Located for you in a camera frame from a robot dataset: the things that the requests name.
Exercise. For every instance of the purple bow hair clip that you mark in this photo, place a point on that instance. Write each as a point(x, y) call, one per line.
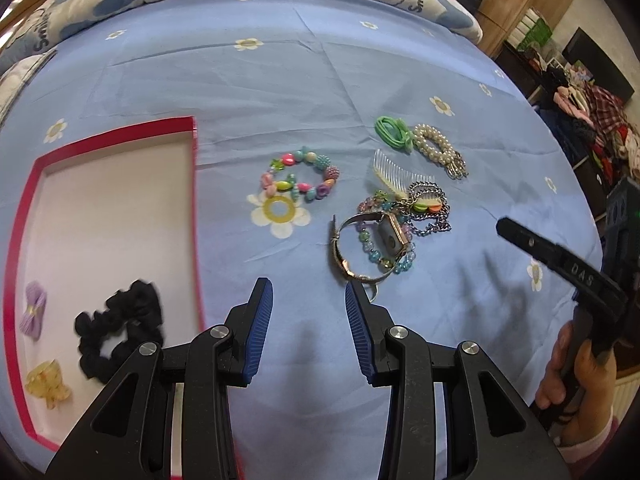
point(33, 310)

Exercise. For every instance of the blue and white printed blanket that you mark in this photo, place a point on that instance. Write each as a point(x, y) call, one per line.
point(90, 2)

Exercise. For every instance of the person's right hand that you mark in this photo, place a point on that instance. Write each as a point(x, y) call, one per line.
point(592, 395)

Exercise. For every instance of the gold wrist watch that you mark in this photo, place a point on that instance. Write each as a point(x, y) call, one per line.
point(390, 235)

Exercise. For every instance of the pile of clothes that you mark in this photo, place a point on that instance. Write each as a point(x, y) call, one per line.
point(600, 120)

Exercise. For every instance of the person's right forearm pink sleeve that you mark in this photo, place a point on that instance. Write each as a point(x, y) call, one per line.
point(592, 442)

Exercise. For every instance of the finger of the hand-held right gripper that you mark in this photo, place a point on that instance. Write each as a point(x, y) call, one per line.
point(560, 259)

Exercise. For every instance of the green crate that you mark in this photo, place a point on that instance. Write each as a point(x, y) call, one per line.
point(534, 30)

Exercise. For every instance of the red box with white inside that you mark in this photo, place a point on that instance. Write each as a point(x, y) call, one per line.
point(110, 230)

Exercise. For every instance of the black scrunchie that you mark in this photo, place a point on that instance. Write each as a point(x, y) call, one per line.
point(127, 327)

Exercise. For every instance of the yellow hair claw clip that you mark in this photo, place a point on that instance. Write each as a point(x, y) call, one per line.
point(47, 385)

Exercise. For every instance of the clear hair comb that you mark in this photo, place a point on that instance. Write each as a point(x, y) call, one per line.
point(400, 172)

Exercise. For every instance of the blue floral bed sheet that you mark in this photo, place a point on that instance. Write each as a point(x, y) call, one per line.
point(320, 85)

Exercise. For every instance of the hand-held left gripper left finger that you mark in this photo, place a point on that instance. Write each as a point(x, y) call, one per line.
point(261, 327)

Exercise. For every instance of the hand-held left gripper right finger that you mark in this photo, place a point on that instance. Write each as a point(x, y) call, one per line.
point(357, 330)

